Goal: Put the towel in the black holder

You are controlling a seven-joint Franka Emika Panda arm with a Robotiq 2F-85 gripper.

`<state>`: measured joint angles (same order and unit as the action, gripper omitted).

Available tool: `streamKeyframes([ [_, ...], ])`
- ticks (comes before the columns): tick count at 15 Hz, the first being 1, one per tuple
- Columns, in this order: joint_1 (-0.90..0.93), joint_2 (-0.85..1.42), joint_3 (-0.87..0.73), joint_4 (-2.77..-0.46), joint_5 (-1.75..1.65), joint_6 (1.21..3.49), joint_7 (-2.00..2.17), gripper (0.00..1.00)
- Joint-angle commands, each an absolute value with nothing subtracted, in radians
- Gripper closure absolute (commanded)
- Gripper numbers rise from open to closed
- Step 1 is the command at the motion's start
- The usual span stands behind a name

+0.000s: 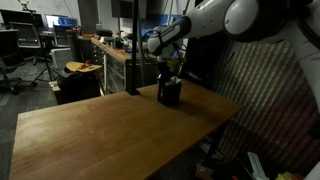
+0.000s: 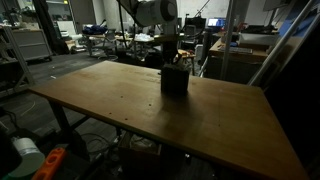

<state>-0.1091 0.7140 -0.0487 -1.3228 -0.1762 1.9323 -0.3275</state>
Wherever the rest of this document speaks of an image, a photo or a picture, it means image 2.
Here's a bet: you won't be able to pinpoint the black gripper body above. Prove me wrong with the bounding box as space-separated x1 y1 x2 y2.
162 40 180 64

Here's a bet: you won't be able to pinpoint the black mesh holder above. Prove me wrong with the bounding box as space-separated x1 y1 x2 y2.
160 63 191 97

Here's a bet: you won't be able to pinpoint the small red parts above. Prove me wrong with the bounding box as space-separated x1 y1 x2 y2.
179 49 196 56

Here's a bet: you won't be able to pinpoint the round wooden stool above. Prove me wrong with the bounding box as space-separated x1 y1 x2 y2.
176 48 197 77

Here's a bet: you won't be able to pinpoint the mesh back office chair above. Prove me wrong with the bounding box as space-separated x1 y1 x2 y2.
182 24 198 45

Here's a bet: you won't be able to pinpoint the wooden background desk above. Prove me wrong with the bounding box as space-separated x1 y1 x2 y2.
114 34 159 60

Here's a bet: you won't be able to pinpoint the black computer tower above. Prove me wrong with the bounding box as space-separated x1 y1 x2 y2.
201 28 213 66

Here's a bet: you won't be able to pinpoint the black computer monitor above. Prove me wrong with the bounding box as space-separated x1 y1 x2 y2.
184 16 208 30

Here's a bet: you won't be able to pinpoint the lit computer monitor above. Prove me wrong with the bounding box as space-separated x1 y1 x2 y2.
206 17 228 29

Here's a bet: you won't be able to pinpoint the wooden workbench with drawers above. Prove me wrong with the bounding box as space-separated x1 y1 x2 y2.
203 35 279 86

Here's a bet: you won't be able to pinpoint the grey keyboard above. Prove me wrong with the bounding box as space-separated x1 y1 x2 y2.
217 45 254 55

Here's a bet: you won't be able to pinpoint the blue bag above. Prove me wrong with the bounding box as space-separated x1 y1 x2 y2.
81 23 109 36

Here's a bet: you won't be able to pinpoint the grey box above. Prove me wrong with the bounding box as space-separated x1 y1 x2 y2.
237 32 280 48

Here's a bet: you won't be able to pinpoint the cardboard box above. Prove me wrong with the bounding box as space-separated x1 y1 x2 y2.
118 132 163 161

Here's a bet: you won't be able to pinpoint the white chair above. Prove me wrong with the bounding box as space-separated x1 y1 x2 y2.
56 20 83 44

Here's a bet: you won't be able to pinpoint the blue foam board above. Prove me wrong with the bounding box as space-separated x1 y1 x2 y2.
277 12 316 38

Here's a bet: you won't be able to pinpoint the black table leg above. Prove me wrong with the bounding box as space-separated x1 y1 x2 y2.
47 99 74 146

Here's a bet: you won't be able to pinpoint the grey drawer cabinet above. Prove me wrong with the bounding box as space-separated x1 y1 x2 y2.
10 28 54 63

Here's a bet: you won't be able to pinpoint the orange plastic tool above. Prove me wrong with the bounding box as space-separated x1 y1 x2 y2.
31 147 68 180

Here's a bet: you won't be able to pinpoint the upright aluminium post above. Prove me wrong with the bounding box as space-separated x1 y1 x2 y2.
219 0 237 82

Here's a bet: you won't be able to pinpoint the leaning aluminium post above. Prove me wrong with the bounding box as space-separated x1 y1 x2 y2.
247 0 319 88

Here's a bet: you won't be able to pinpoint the metal shelf frame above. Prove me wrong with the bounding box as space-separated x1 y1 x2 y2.
0 24 37 98

